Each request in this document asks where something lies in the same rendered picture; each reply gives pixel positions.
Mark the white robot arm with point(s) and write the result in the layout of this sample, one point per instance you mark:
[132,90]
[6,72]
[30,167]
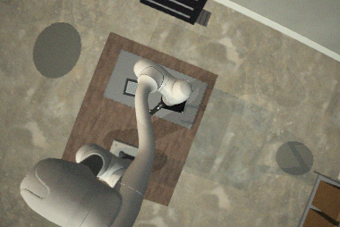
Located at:
[70,195]

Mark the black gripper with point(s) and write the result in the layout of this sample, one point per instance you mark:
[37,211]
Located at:
[158,107]

